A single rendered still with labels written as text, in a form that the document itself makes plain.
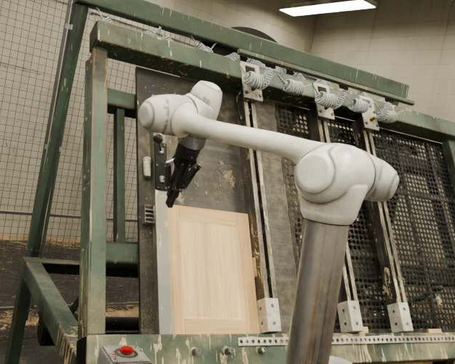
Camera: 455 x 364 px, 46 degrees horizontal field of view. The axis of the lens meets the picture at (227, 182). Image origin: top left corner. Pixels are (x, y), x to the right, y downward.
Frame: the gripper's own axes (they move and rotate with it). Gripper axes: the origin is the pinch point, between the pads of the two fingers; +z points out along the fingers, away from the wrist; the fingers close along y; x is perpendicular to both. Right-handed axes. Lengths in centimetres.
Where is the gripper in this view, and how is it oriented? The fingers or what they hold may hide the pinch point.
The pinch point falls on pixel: (171, 196)
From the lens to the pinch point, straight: 181.5
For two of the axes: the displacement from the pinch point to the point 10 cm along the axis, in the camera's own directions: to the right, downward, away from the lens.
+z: -3.3, 8.4, 4.3
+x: 4.2, 5.4, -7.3
